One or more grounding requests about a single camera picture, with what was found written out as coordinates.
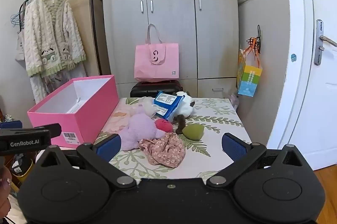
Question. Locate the white canvas bag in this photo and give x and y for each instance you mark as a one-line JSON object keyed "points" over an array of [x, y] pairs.
{"points": [[19, 47]]}

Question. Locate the black suitcase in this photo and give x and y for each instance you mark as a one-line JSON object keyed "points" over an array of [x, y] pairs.
{"points": [[147, 89]]}

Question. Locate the colourful gift bag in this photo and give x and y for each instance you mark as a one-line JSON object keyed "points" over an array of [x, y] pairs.
{"points": [[248, 79]]}

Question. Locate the purple plush toy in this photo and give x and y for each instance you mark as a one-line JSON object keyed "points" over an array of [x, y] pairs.
{"points": [[138, 129]]}

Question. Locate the floral bed sheet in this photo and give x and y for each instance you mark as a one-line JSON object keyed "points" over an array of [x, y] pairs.
{"points": [[210, 139]]}

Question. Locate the black clothes rack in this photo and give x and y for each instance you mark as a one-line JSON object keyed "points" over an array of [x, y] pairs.
{"points": [[90, 3]]}

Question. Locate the wall hook with orange ribbon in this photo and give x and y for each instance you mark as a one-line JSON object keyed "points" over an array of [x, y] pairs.
{"points": [[256, 41]]}

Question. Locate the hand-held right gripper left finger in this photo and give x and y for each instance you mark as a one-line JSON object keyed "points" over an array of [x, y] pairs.
{"points": [[109, 147]]}

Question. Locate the white green fluffy cardigan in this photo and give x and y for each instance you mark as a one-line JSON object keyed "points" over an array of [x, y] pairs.
{"points": [[50, 37]]}

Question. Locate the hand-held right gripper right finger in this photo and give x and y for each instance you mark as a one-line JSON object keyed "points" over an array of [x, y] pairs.
{"points": [[233, 147]]}

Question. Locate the floral fabric scrunchie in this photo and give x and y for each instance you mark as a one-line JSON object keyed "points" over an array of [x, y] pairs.
{"points": [[163, 150]]}

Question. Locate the pink fluffy ball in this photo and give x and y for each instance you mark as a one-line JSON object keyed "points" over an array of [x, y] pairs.
{"points": [[163, 125]]}

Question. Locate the pink cardboard box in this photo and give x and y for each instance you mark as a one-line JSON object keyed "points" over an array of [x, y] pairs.
{"points": [[79, 113]]}

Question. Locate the yellow container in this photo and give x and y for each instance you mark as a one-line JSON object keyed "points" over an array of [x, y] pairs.
{"points": [[22, 174]]}

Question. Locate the blue door sticker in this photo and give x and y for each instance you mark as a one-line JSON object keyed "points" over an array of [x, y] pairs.
{"points": [[293, 57]]}

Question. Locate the green makeup sponge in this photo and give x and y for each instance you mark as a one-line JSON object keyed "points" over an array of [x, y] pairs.
{"points": [[193, 132]]}

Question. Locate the crumpled plastic bag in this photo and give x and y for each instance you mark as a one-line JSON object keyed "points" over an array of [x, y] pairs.
{"points": [[234, 100]]}

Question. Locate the white brown plush toy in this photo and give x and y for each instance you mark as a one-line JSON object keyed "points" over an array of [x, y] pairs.
{"points": [[185, 107]]}

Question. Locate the blue wipes packet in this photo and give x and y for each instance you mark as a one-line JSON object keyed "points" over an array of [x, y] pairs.
{"points": [[165, 101]]}

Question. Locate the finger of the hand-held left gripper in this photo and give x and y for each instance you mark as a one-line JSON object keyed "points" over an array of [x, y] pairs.
{"points": [[11, 124], [54, 130]]}

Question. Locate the blue clothes hangers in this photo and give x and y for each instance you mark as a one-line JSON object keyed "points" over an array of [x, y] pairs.
{"points": [[17, 20]]}

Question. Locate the small white plush toy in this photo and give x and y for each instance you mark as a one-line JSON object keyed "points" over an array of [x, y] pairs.
{"points": [[147, 107]]}

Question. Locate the person's left hand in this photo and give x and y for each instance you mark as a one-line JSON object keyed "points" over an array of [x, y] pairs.
{"points": [[4, 187]]}

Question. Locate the pink tote bag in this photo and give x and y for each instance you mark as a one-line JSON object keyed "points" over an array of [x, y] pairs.
{"points": [[156, 63]]}

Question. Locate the white door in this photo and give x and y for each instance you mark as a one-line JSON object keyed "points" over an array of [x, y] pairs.
{"points": [[316, 108]]}

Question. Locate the white fluffy pants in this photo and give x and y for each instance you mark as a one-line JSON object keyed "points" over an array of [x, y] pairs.
{"points": [[39, 87]]}

